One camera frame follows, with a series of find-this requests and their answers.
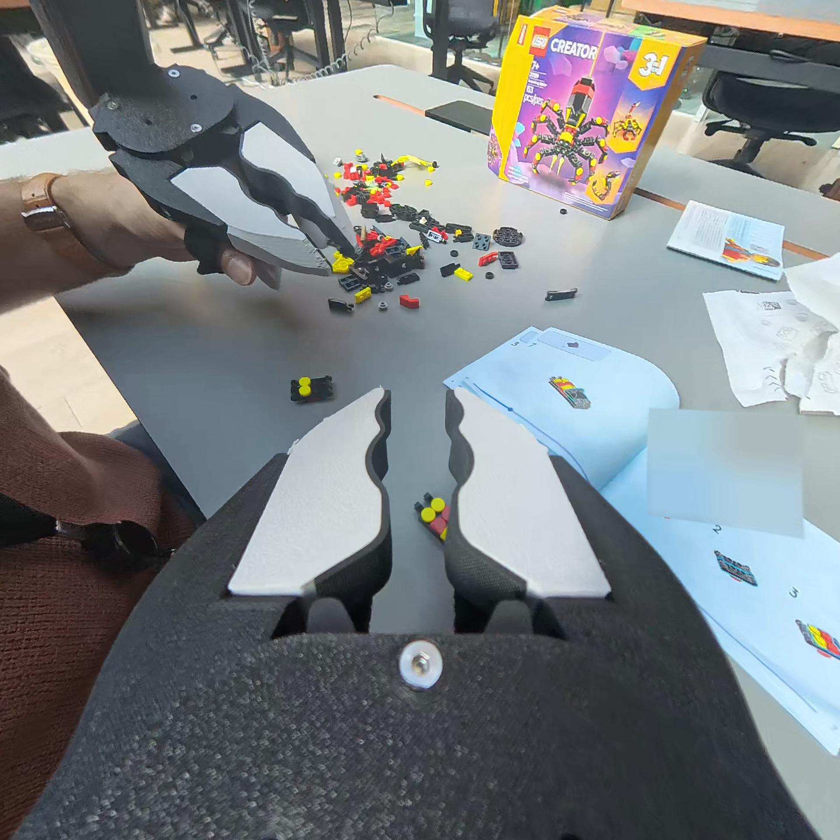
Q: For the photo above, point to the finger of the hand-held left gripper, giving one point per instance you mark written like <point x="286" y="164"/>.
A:
<point x="289" y="164"/>
<point x="229" y="203"/>

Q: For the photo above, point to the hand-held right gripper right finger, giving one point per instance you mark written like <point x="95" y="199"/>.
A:
<point x="525" y="518"/>

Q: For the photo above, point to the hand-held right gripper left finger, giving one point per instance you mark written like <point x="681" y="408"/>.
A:
<point x="321" y="499"/>

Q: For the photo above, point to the red black yellow brick assembly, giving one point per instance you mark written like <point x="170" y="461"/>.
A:
<point x="433" y="515"/>

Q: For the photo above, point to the black and yellow brick assembly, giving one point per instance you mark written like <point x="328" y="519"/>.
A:
<point x="312" y="388"/>

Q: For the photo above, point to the pile of toy bricks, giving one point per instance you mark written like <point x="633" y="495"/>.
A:
<point x="387" y="259"/>

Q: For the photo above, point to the person's left forearm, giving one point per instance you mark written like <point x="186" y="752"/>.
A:
<point x="13" y="269"/>

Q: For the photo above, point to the person's left hand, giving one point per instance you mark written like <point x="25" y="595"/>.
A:
<point x="111" y="216"/>

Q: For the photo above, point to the pale blue instruction booklet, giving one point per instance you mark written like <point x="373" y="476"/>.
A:
<point x="590" y="420"/>

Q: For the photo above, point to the black office chair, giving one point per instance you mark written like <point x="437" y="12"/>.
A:
<point x="459" y="26"/>
<point x="761" y="98"/>
<point x="26" y="92"/>

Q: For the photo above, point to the black clip brick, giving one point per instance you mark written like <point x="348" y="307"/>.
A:
<point x="338" y="304"/>

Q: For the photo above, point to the black flat device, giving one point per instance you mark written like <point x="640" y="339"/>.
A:
<point x="459" y="117"/>

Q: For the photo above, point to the long black brick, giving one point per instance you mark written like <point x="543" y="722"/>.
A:
<point x="561" y="295"/>

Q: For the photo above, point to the torn white paper bag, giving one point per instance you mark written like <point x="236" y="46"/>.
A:
<point x="820" y="282"/>
<point x="748" y="341"/>

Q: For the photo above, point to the brown knit sweater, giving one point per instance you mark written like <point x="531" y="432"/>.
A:
<point x="65" y="656"/>

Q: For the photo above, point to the purple and yellow toy box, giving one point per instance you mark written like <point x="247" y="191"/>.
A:
<point x="590" y="131"/>

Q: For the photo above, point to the small white instruction booklet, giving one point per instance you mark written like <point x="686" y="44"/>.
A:
<point x="722" y="229"/>

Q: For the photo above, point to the wooden table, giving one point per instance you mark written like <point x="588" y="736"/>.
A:
<point x="735" y="16"/>

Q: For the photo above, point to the black post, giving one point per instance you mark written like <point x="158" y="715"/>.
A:
<point x="98" y="39"/>

